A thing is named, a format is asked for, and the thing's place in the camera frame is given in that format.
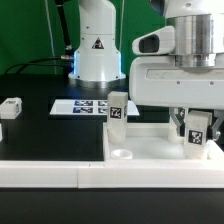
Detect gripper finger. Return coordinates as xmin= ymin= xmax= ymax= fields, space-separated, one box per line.
xmin=169 ymin=107 xmax=188 ymax=136
xmin=207 ymin=110 xmax=224 ymax=141

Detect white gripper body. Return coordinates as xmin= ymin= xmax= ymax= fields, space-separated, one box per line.
xmin=129 ymin=56 xmax=224 ymax=110

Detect white square tabletop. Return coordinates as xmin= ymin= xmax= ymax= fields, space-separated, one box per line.
xmin=101 ymin=121 xmax=224 ymax=163

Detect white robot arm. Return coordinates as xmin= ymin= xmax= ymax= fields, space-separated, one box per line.
xmin=69 ymin=0 xmax=224 ymax=140

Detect white marker plate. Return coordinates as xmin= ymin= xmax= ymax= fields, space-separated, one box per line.
xmin=50 ymin=99 xmax=139 ymax=116

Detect white U-shaped fence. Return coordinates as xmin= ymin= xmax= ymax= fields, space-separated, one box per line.
xmin=0 ymin=149 xmax=224 ymax=189

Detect white block at left edge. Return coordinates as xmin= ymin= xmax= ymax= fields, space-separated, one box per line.
xmin=0 ymin=123 xmax=3 ymax=142

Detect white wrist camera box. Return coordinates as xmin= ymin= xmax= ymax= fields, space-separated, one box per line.
xmin=132 ymin=26 xmax=175 ymax=55

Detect black cables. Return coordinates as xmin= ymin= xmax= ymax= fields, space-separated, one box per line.
xmin=2 ymin=0 xmax=75 ymax=76

